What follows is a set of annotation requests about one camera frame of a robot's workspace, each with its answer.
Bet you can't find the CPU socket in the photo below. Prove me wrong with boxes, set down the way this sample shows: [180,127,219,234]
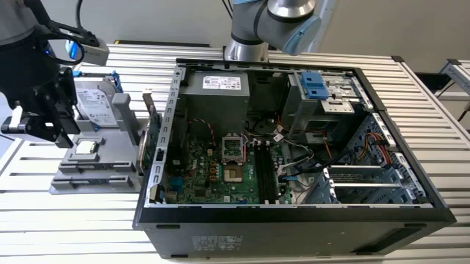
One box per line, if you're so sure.
[223,164,245,184]

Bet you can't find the black case fan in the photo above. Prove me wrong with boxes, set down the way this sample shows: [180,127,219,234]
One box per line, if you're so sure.
[175,108,189,166]

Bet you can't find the twisted multicolour fan wire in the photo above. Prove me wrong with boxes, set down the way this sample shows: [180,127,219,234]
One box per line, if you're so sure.
[187,118,217,146]

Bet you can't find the thick black cable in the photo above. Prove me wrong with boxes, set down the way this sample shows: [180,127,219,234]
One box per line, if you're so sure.
[74,0,89,31]

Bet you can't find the silver CPU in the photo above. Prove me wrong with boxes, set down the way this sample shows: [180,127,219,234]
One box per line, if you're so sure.
[74,140,99,155]

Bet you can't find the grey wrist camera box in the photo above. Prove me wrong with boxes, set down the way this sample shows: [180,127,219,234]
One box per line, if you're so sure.
[65,35,111,67]

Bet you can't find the black PC case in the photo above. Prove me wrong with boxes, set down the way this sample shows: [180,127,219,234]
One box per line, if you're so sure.
[131,57,458,261]

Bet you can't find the grey parts rack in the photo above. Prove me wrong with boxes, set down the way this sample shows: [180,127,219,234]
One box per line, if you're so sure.
[49,93,148,196]

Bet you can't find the black cable bundle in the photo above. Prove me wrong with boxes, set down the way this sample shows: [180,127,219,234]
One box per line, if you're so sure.
[285,148,354,174]

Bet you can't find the silver drive cage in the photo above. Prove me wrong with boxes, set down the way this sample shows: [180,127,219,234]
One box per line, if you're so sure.
[281,70,371,146]

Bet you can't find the hard disk in blue carrier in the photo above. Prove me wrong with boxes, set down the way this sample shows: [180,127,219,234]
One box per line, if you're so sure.
[70,70,124,130]

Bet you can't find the green graphics card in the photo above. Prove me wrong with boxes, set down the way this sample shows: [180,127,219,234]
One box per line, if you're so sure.
[135,87,164,177]

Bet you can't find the blue expansion slot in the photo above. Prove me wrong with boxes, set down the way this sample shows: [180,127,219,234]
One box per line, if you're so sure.
[168,177,184,193]

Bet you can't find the silver perforated disk bay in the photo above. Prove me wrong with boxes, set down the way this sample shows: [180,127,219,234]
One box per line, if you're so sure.
[304,111,432,206]

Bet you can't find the orange yellow thin wires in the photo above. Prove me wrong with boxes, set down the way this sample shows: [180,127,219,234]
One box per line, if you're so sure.
[323,131,334,160]

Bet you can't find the small metal slat table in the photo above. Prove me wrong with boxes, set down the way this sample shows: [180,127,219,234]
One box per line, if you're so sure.
[435,58,470,123]

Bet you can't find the blue plastic drive latch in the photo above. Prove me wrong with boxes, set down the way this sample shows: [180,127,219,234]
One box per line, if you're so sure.
[299,71,329,100]

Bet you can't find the green motherboard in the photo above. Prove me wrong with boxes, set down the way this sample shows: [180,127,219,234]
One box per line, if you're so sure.
[163,131,295,206]

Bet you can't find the metal socket cover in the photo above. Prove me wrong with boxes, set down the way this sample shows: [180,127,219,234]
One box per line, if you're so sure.
[221,133,245,163]

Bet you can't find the grey power supply unit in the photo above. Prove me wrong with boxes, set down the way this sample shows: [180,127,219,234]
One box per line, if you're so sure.
[179,70,251,133]

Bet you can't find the red orange power wires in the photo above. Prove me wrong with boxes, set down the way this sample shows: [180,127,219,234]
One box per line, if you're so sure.
[354,131,394,168]

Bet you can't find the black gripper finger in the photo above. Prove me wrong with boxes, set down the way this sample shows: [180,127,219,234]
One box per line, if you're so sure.
[0,106,61,144]
[32,67,82,150]

